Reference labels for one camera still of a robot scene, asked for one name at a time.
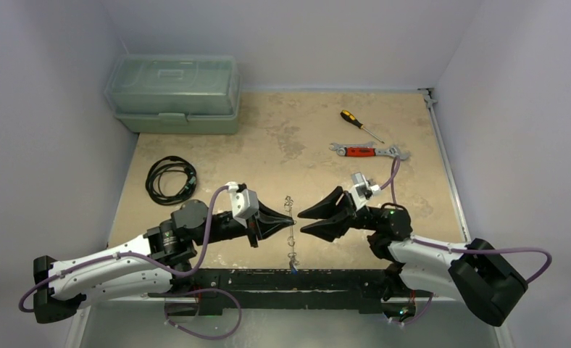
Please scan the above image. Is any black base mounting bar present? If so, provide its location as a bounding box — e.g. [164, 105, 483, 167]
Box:
[165, 268, 417, 321]

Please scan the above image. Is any perforated metal key plate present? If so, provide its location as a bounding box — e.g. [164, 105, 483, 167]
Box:
[284, 196, 299, 271]

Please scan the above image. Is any yellow black screwdriver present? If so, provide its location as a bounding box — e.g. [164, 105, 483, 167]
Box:
[340, 109, 385, 144]

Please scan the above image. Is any green plastic toolbox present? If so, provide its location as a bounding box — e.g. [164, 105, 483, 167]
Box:
[104, 54, 241, 135]

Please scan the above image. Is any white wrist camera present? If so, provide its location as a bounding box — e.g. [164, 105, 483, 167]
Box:
[226, 181, 259, 228]
[349, 172, 381, 211]

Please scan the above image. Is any aluminium side rail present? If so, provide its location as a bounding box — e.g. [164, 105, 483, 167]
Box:
[417, 88, 471, 241]

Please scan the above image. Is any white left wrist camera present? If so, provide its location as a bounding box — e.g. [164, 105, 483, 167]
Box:
[226, 181, 259, 228]

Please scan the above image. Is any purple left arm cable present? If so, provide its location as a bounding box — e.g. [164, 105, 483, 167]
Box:
[18, 184, 231, 314]

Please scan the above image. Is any coiled black cable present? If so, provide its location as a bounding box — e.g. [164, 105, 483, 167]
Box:
[144, 154, 198, 207]

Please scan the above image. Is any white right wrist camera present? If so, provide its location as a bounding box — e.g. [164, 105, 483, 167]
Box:
[349, 172, 381, 211]

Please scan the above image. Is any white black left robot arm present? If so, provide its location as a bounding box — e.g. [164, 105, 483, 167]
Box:
[31, 199, 294, 324]

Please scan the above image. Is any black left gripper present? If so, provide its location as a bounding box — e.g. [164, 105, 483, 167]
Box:
[193, 196, 294, 247]

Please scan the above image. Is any red handled adjustable wrench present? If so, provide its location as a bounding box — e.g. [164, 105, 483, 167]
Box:
[329, 141, 410, 161]

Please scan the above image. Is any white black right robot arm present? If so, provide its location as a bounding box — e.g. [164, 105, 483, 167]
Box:
[298, 186, 529, 326]

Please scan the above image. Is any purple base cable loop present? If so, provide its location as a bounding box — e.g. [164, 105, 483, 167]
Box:
[163, 287, 243, 341]

